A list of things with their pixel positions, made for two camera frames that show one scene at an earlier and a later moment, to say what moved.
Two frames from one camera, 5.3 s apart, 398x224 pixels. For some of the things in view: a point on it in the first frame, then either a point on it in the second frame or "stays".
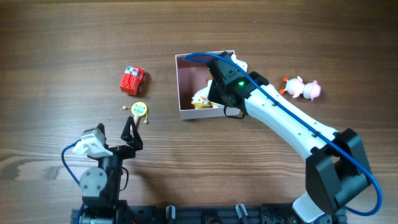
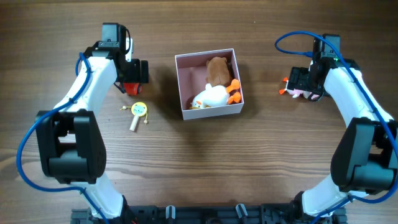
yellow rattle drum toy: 139,109 stays
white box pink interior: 193,76 stays
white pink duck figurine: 296,87 stays
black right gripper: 216,94 → 298,79
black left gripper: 133,141 → 138,76
